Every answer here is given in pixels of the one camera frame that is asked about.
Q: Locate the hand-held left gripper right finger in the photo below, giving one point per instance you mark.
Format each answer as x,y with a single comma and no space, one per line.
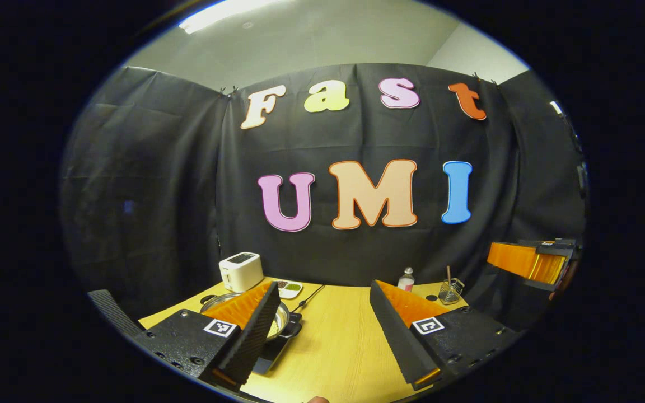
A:
398,336

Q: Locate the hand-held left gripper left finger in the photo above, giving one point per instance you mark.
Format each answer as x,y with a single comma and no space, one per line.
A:
252,330

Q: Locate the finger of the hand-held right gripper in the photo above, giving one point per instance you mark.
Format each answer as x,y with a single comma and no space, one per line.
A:
515,258

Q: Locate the black induction cooktop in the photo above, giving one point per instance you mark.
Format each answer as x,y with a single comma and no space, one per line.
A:
277,344

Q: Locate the white divided dish of beans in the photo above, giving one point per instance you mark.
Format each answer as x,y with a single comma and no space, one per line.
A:
290,289

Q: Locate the clear bottle with white label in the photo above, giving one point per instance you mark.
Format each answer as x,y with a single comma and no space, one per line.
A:
406,280

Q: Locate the white toaster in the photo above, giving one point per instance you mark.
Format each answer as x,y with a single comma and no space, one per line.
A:
240,272

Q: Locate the ribbed glass cup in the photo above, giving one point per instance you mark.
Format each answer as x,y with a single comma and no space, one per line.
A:
450,292

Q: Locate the black cloth clip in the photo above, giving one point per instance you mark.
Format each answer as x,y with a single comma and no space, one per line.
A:
484,78
228,90

